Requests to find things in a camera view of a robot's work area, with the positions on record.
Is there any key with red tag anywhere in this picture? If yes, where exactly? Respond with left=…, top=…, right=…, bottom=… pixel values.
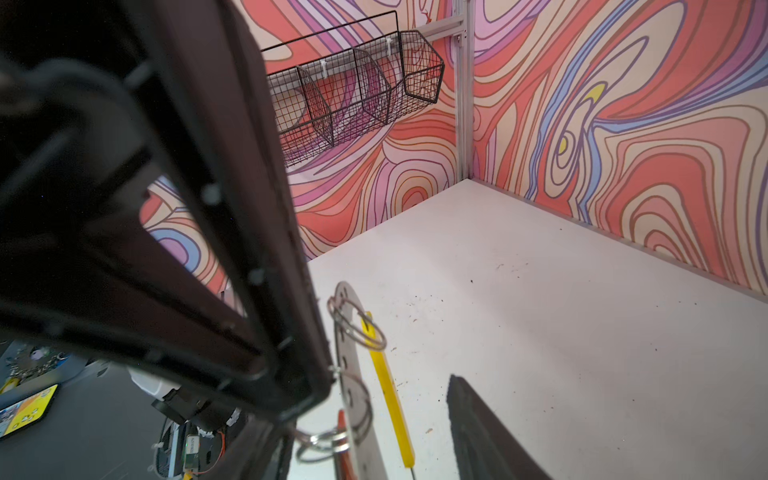
left=334, top=409, right=357, bottom=480

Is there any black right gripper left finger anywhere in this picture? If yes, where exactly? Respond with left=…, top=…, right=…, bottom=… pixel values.
left=204, top=414, right=294, bottom=480

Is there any grey keyring with yellow grip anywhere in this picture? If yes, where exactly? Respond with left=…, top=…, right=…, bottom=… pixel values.
left=327, top=281, right=416, bottom=479

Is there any black wire basket left wall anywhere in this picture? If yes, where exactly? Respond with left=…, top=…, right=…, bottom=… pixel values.
left=261, top=10, right=445, bottom=168

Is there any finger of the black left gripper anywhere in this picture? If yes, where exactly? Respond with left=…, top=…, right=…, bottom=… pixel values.
left=1, top=1, right=333, bottom=420

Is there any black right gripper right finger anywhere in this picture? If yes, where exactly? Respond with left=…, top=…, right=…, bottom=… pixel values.
left=447, top=375, right=550, bottom=480

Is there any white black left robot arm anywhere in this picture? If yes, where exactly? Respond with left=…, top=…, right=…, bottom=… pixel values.
left=1, top=1, right=333, bottom=421

